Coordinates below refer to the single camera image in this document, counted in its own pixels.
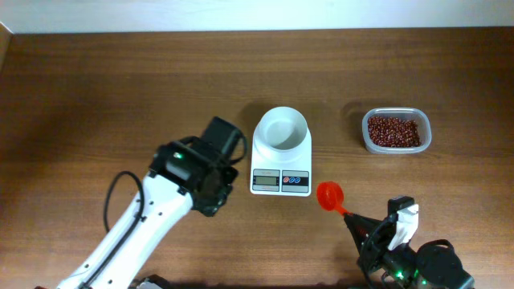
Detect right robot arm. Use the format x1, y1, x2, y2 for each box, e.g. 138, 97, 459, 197
344, 196, 475, 289

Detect orange measuring scoop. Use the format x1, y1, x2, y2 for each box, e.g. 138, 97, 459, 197
316, 181, 350, 216

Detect left black cable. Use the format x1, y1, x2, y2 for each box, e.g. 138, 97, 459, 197
103, 171, 145, 289

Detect clear plastic container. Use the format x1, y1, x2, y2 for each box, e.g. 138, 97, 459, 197
361, 108, 432, 154

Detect white round bowl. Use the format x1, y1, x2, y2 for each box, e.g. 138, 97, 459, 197
256, 107, 308, 150

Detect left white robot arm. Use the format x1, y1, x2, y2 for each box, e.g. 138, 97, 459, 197
58, 116, 247, 289

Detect white digital kitchen scale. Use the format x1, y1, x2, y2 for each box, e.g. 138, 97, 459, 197
250, 128, 312, 197

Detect red beans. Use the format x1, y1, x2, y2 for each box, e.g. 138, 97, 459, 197
367, 116, 421, 149

